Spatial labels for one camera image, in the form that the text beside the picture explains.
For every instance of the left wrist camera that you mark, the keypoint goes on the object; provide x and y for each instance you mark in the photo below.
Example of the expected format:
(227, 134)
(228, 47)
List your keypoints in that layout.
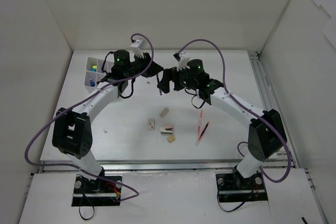
(136, 48)

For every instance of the white eraser red label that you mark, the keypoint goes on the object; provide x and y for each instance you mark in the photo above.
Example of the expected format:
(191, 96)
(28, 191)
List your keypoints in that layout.
(151, 124)

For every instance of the white compartment organizer box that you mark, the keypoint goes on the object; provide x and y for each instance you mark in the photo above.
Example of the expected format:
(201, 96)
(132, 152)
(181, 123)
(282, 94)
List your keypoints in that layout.
(102, 68)

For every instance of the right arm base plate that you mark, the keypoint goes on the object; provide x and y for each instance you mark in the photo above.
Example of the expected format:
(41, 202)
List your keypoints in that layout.
(228, 191)

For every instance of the aluminium rail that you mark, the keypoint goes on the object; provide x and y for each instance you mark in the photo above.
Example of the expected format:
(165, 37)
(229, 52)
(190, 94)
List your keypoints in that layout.
(123, 167)
(267, 94)

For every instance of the blue cap marker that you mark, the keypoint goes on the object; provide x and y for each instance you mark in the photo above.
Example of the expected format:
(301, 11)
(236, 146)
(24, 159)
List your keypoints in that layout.
(92, 83)

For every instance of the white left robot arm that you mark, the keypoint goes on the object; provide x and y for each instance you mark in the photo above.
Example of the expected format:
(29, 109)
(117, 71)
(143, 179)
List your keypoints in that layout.
(72, 133)

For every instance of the beige long eraser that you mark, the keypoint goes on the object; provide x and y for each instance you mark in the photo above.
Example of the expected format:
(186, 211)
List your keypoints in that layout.
(164, 112)

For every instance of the small tan eraser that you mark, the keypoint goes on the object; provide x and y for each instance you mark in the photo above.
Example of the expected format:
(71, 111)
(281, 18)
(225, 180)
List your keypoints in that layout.
(171, 139)

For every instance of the pink black eraser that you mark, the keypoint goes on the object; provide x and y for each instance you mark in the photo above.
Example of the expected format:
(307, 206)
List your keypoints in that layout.
(167, 130)

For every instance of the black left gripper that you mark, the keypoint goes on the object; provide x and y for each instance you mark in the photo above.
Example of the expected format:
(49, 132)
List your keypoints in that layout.
(146, 64)

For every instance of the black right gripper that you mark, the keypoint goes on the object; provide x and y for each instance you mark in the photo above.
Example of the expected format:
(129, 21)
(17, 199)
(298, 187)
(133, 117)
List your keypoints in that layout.
(174, 77)

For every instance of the aluminium rail right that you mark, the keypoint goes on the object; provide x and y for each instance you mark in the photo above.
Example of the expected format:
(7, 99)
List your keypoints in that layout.
(267, 94)

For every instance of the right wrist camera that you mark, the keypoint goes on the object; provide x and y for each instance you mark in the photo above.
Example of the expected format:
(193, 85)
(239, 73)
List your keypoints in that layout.
(182, 59)

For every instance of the pink pen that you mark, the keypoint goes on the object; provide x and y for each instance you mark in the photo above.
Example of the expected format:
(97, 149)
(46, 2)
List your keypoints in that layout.
(200, 122)

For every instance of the aluminium rail front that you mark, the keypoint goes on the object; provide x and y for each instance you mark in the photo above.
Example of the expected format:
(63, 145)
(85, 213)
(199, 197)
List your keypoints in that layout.
(123, 167)

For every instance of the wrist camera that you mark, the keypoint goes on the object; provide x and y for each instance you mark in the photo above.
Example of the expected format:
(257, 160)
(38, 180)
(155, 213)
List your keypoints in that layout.
(182, 59)
(136, 48)

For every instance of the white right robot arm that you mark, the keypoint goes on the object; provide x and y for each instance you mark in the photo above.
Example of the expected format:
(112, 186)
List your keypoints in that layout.
(266, 133)

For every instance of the red orange pen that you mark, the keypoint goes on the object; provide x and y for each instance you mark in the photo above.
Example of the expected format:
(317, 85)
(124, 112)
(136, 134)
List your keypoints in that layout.
(201, 134)

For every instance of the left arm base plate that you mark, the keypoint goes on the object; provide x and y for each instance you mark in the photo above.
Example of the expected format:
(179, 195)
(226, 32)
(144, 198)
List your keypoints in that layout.
(95, 193)

